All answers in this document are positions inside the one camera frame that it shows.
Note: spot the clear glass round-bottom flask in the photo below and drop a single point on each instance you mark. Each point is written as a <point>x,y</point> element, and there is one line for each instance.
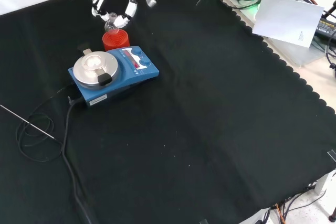
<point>110,26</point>

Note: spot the heater with blue base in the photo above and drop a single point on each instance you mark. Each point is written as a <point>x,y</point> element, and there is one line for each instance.
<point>136,73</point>

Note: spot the thin steel probe rod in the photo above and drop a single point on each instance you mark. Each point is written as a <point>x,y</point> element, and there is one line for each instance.
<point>29,123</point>

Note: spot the pale white board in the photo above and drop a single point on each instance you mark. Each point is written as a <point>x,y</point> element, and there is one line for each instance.
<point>286,19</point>

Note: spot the black power adapter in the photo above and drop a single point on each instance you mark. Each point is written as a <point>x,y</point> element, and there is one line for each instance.
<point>326,28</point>

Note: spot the grey tape strip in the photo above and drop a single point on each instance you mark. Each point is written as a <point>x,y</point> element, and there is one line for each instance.
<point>332,155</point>
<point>203,221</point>

